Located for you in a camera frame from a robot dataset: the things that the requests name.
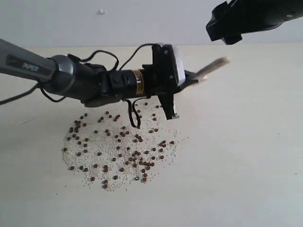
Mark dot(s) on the white wooden paint brush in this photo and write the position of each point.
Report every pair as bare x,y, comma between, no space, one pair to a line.
203,73

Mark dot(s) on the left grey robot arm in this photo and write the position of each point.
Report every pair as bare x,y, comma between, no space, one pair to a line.
94,85

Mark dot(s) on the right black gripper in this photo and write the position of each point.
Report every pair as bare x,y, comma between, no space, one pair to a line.
224,23

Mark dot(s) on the pile of white grains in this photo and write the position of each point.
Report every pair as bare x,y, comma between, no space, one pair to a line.
99,151

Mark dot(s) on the scattered brown pellets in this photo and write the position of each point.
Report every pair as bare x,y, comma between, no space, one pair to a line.
132,156

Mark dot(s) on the white wall hook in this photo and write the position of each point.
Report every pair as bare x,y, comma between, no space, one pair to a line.
101,12

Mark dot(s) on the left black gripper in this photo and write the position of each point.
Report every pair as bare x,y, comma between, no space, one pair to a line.
150,80

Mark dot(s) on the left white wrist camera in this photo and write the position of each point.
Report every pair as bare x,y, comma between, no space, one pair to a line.
173,64

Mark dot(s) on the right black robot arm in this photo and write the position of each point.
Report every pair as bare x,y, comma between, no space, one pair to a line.
264,15

